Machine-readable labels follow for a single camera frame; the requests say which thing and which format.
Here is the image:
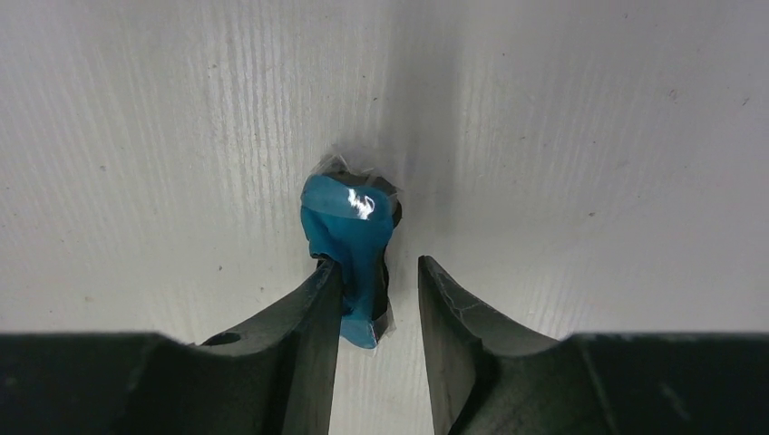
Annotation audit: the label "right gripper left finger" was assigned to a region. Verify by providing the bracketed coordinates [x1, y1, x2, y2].
[113, 260, 343, 434]

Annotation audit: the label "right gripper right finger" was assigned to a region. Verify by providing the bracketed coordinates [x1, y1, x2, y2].
[418, 256, 577, 434]

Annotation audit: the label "blue whiteboard eraser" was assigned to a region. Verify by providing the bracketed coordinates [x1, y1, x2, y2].
[300, 154, 403, 350]

